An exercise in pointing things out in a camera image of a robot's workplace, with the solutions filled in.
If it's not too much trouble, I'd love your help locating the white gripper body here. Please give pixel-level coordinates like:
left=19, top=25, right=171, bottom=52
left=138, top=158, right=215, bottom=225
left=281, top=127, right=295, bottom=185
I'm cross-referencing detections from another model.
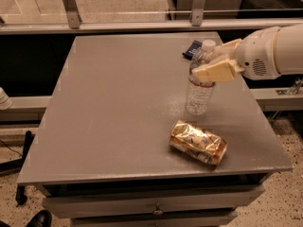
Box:
left=235, top=26, right=280, bottom=80

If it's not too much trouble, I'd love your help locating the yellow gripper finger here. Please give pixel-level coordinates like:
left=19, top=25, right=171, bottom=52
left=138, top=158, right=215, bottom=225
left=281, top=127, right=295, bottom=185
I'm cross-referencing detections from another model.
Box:
left=192, top=59, right=244, bottom=82
left=210, top=39, right=241, bottom=60

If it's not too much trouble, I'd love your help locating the clear plastic water bottle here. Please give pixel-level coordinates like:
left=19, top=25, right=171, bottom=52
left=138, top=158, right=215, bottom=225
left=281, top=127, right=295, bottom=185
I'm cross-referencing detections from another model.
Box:
left=187, top=40, right=216, bottom=115

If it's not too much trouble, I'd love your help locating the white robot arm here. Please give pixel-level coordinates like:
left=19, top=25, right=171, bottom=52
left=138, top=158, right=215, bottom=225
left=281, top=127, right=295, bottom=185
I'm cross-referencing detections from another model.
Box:
left=192, top=24, right=303, bottom=82

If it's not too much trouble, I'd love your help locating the dark blue snack packet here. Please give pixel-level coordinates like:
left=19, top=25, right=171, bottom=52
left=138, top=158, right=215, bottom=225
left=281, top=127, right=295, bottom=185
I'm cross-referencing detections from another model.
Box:
left=182, top=41, right=202, bottom=61

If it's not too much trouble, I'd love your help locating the grey drawer cabinet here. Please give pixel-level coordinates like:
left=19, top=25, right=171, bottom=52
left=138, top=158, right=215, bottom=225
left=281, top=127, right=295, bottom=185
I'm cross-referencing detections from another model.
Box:
left=34, top=172, right=274, bottom=227

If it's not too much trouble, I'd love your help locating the white cylinder at left edge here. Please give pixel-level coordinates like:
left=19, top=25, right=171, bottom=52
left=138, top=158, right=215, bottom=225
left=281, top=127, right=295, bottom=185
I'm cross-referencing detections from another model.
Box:
left=0, top=87, right=13, bottom=110

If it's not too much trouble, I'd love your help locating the black chair base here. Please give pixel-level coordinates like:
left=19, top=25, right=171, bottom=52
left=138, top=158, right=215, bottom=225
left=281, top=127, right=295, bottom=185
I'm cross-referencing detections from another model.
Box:
left=0, top=131, right=34, bottom=206

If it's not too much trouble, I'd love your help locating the black shoe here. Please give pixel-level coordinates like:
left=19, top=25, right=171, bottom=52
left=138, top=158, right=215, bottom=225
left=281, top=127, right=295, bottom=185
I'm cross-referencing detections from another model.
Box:
left=26, top=210, right=52, bottom=227

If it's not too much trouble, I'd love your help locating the metal railing frame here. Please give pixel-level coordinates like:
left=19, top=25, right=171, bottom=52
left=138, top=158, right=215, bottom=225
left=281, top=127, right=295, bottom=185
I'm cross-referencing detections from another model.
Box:
left=0, top=0, right=303, bottom=34

